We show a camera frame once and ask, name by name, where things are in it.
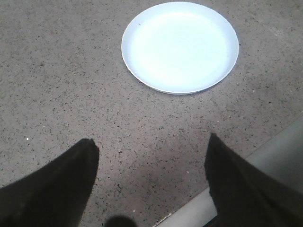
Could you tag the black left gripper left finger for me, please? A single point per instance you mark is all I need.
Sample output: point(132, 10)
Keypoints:
point(55, 195)

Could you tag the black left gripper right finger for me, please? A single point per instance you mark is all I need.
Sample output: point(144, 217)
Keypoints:
point(245, 196)

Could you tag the light blue round plate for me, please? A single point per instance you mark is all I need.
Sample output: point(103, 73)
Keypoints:
point(180, 48)

